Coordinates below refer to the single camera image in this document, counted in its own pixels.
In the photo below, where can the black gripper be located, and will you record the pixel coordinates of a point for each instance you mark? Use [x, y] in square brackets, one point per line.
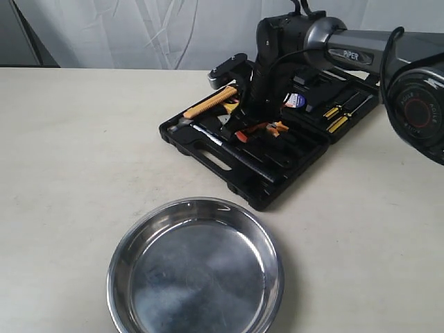
[267, 89]

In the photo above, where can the black plastic tool case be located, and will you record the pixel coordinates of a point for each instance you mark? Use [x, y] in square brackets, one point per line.
[260, 170]

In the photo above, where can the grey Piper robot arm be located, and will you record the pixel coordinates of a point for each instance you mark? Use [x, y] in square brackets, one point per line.
[409, 66]

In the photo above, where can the blue round tape measure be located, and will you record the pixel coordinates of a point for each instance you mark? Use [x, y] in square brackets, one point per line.
[295, 100]

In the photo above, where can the yellow black screwdriver upper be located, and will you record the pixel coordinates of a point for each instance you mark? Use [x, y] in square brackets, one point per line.
[341, 100]

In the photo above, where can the yellow black screwdriver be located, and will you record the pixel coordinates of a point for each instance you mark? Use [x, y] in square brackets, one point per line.
[347, 112]
[341, 100]

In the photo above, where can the yellow black screwdriver lower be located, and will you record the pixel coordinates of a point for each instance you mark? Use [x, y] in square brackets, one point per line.
[347, 112]

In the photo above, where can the round steel tray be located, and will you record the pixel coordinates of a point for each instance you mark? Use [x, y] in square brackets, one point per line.
[195, 264]

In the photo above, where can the white backdrop curtain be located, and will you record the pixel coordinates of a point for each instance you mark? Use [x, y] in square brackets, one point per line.
[129, 34]

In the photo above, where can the orange handled pliers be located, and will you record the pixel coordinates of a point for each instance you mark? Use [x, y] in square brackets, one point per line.
[274, 129]

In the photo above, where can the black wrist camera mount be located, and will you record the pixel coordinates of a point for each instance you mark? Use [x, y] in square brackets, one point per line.
[236, 68]

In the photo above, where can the dark vertical frame post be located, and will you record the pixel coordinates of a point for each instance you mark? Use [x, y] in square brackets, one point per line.
[41, 54]

